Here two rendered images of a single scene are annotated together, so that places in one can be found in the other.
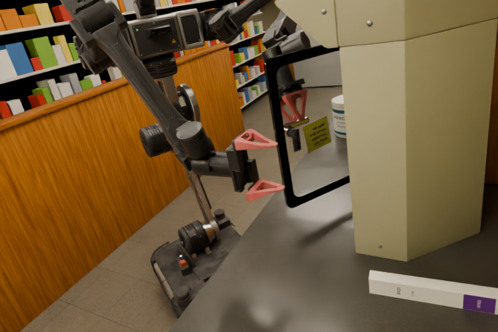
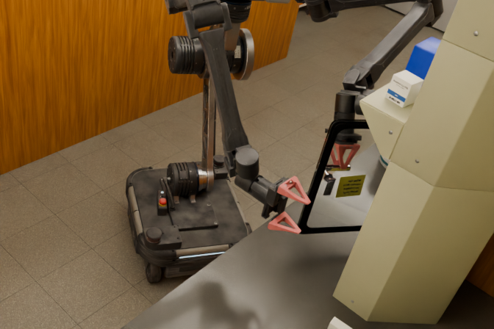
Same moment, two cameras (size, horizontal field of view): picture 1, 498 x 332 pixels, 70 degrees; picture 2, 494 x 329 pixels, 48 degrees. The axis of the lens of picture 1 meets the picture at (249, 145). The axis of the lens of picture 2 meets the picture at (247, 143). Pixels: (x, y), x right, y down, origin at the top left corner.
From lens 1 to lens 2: 0.69 m
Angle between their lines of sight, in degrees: 13
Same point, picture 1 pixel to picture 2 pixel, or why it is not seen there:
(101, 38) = (205, 40)
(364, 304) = not seen: outside the picture
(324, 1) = (394, 126)
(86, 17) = (200, 17)
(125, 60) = (217, 66)
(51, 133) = not seen: outside the picture
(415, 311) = not seen: outside the picture
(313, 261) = (296, 287)
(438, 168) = (421, 271)
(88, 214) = (70, 92)
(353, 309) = not seen: outside the picture
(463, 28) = (484, 192)
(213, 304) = (207, 287)
